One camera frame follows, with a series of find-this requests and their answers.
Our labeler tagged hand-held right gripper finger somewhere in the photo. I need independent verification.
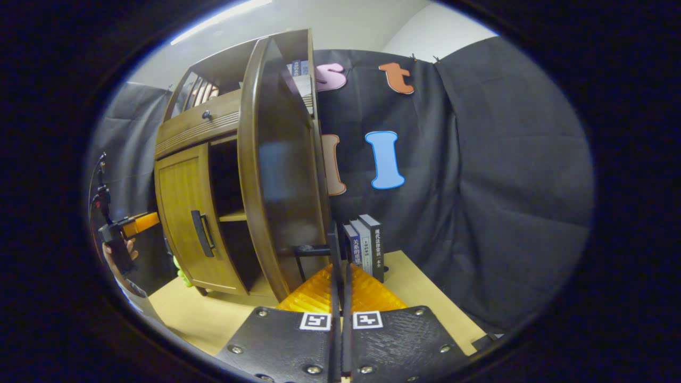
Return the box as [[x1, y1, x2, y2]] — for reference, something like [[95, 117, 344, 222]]
[[342, 261, 471, 383], [215, 263, 342, 383]]

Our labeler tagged wooden shoe cabinet door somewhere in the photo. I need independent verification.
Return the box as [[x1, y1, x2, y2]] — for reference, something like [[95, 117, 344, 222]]
[[154, 143, 248, 296], [238, 36, 333, 303]]

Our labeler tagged black door handle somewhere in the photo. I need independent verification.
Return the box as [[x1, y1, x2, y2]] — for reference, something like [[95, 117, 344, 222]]
[[294, 221, 342, 269], [190, 210, 216, 258]]

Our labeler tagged wooden double-door shoe cabinet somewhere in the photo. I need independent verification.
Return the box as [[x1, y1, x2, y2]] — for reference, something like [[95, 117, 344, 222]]
[[153, 28, 333, 304]]

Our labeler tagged wooden cabinet drawer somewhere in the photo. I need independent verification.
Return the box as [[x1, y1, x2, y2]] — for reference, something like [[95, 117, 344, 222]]
[[154, 90, 243, 160]]

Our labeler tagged green frog plush toy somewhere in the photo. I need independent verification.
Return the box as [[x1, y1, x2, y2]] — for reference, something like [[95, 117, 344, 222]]
[[173, 255, 193, 288]]

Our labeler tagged black hardcover book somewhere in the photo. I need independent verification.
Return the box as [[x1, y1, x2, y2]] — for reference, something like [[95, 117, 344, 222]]
[[359, 214, 385, 284]]

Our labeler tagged black backdrop cloth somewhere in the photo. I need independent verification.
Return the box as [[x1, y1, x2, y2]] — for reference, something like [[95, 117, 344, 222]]
[[88, 36, 595, 333]]

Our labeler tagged dark stand with cables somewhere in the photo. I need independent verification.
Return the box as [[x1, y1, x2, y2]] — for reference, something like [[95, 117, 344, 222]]
[[89, 152, 112, 224]]

